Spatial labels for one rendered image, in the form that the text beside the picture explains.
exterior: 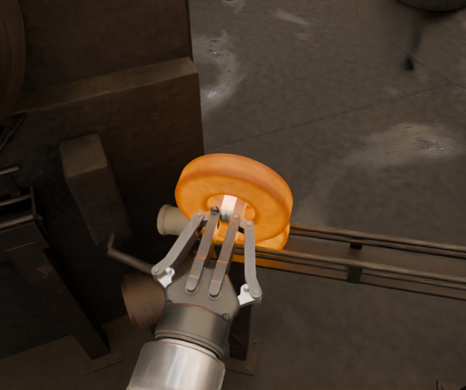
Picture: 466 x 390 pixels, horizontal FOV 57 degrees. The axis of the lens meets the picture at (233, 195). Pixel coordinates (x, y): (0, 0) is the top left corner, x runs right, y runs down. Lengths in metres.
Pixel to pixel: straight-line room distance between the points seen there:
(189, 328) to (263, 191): 0.18
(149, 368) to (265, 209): 0.23
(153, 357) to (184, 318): 0.05
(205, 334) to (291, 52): 2.18
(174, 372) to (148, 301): 0.52
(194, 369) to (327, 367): 1.04
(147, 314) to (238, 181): 0.51
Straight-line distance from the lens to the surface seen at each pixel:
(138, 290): 0.94
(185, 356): 0.42
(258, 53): 2.49
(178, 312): 0.45
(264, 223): 0.56
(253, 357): 1.41
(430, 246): 0.83
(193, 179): 0.52
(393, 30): 2.84
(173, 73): 0.84
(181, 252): 0.50
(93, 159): 0.80
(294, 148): 1.92
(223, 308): 0.47
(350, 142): 2.00
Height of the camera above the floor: 1.35
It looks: 51 degrees down
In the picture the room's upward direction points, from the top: straight up
